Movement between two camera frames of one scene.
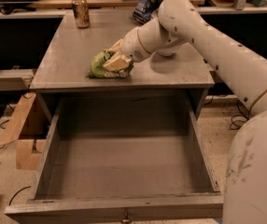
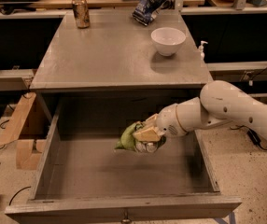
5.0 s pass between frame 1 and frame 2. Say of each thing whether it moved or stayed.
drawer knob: stayed
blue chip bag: stayed
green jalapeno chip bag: moved
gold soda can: stayed
